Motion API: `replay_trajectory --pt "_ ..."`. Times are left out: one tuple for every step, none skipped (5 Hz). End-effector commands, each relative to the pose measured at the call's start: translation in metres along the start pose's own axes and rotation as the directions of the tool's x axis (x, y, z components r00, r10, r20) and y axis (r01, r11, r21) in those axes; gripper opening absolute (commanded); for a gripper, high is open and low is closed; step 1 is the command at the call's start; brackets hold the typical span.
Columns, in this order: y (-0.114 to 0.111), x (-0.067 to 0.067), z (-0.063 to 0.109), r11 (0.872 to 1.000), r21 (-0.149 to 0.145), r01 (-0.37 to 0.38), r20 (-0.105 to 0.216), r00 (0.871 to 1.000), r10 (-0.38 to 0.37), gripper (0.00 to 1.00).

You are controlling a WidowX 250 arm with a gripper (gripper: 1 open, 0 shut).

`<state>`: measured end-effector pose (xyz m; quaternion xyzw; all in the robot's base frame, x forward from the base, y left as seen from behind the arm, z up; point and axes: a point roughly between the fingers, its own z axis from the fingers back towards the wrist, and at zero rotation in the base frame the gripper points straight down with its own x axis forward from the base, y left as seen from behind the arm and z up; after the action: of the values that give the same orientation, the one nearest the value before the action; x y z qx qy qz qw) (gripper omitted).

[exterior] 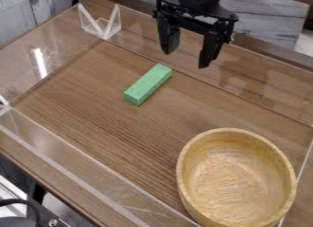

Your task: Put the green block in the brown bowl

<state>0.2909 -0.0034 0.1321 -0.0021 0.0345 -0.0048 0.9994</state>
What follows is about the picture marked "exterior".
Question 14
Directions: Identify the clear acrylic corner bracket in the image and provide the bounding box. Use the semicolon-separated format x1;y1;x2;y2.
78;4;120;40

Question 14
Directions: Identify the black metal table frame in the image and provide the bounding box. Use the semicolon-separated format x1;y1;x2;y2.
27;183;78;227

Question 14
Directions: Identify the clear acrylic tray wall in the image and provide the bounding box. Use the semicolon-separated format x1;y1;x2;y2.
0;96;199;227

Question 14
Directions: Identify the black cable lower left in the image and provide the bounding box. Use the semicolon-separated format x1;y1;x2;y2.
0;198;43;227

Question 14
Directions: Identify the green rectangular block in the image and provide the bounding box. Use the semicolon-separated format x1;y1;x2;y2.
123;63;173;106

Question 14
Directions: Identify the brown wooden bowl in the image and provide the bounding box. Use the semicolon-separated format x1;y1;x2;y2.
177;128;297;227

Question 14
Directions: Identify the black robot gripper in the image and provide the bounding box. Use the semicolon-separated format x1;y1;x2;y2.
157;0;238;69

